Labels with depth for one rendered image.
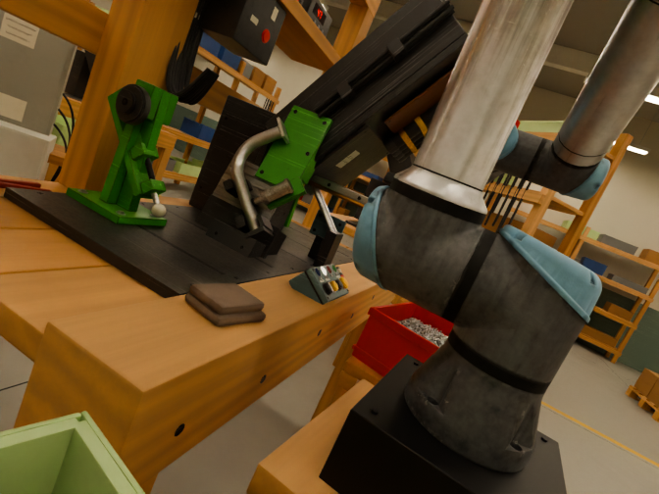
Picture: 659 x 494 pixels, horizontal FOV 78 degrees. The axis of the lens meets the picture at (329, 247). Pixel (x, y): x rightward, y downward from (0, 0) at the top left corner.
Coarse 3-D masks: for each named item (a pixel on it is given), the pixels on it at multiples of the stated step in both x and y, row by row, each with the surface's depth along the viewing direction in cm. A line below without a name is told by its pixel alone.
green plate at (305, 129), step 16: (304, 112) 103; (288, 128) 103; (304, 128) 102; (320, 128) 101; (272, 144) 103; (288, 144) 102; (304, 144) 101; (320, 144) 101; (272, 160) 102; (288, 160) 101; (304, 160) 100; (256, 176) 103; (272, 176) 101; (288, 176) 100; (304, 176) 104
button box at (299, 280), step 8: (304, 272) 85; (312, 272) 84; (328, 272) 91; (336, 272) 96; (296, 280) 85; (304, 280) 85; (312, 280) 84; (320, 280) 85; (328, 280) 89; (296, 288) 85; (304, 288) 85; (312, 288) 84; (320, 288) 83; (344, 288) 94; (312, 296) 84; (320, 296) 83; (328, 296) 84; (336, 296) 88
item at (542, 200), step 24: (624, 144) 306; (504, 192) 333; (528, 192) 310; (552, 192) 300; (600, 192) 313; (504, 216) 325; (528, 216) 308; (576, 216) 321; (552, 240) 330; (576, 240) 320
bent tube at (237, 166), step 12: (264, 132) 100; (276, 132) 100; (252, 144) 101; (264, 144) 102; (240, 156) 101; (240, 168) 100; (240, 180) 99; (240, 192) 98; (252, 204) 98; (252, 216) 96; (252, 228) 95
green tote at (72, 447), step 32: (64, 416) 24; (0, 448) 20; (32, 448) 22; (64, 448) 23; (96, 448) 23; (0, 480) 21; (32, 480) 23; (64, 480) 23; (96, 480) 22; (128, 480) 22
